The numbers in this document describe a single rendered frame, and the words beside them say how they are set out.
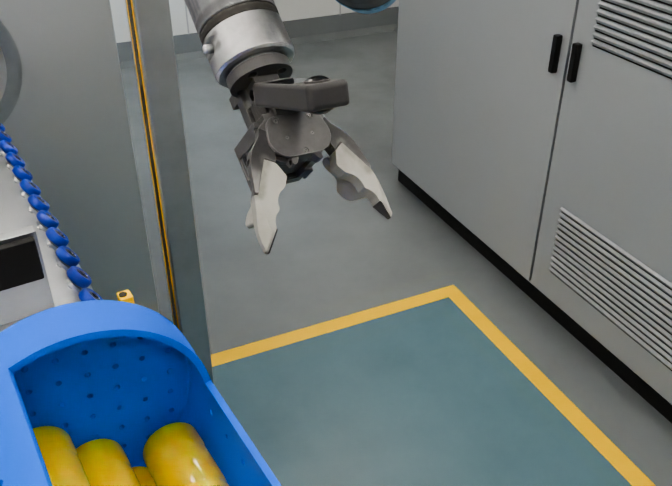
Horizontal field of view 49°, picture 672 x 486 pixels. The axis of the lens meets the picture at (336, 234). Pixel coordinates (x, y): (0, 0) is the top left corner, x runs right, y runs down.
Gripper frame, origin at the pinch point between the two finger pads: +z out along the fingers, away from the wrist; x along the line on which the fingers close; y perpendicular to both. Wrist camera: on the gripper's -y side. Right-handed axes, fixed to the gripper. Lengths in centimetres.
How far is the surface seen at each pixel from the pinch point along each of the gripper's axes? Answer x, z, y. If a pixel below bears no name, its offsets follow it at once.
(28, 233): 18, -26, 57
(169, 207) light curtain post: -11, -30, 71
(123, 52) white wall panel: -131, -240, 374
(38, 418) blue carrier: 27.9, 4.8, 26.9
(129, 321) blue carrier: 18.2, -0.4, 14.9
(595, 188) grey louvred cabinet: -150, -11, 91
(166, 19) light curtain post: -12, -54, 44
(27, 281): 19, -20, 62
